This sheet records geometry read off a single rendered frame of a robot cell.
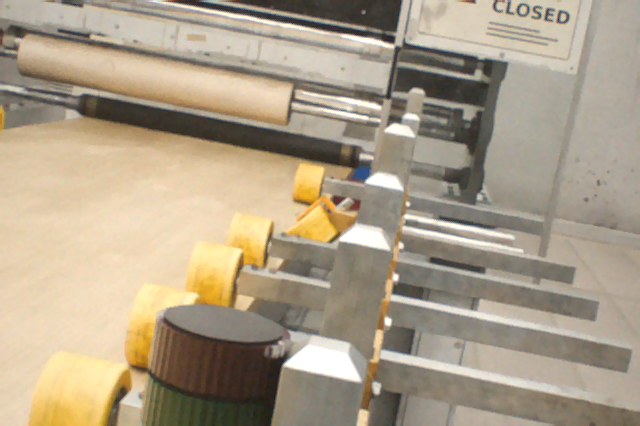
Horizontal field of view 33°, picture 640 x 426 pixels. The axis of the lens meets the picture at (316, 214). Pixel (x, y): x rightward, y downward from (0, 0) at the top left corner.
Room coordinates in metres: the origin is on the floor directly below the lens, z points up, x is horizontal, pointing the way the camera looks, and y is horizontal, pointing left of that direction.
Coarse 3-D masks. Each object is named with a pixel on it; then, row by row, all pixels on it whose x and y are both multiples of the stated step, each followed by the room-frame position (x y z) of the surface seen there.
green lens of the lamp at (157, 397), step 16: (160, 384) 0.44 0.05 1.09; (144, 400) 0.45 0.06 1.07; (160, 400) 0.44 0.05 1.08; (176, 400) 0.43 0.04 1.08; (192, 400) 0.43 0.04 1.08; (208, 400) 0.43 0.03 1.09; (272, 400) 0.45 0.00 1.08; (144, 416) 0.45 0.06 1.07; (160, 416) 0.44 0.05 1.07; (176, 416) 0.43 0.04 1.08; (192, 416) 0.43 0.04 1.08; (208, 416) 0.43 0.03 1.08; (224, 416) 0.43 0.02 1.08; (240, 416) 0.43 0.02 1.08; (256, 416) 0.44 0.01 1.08; (272, 416) 0.45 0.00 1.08
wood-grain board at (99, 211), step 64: (64, 128) 2.76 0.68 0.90; (0, 192) 1.75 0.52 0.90; (64, 192) 1.86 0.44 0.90; (128, 192) 1.98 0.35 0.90; (192, 192) 2.11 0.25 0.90; (256, 192) 2.27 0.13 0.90; (0, 256) 1.33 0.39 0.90; (64, 256) 1.39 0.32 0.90; (128, 256) 1.46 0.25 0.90; (0, 320) 1.07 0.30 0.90; (64, 320) 1.11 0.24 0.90; (0, 384) 0.89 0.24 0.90
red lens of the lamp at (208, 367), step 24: (168, 336) 0.44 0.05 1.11; (192, 336) 0.43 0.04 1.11; (288, 336) 0.46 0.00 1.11; (168, 360) 0.44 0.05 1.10; (192, 360) 0.43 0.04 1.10; (216, 360) 0.43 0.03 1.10; (240, 360) 0.43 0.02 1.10; (264, 360) 0.44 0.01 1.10; (192, 384) 0.43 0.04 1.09; (216, 384) 0.43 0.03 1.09; (240, 384) 0.43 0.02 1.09; (264, 384) 0.44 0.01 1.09
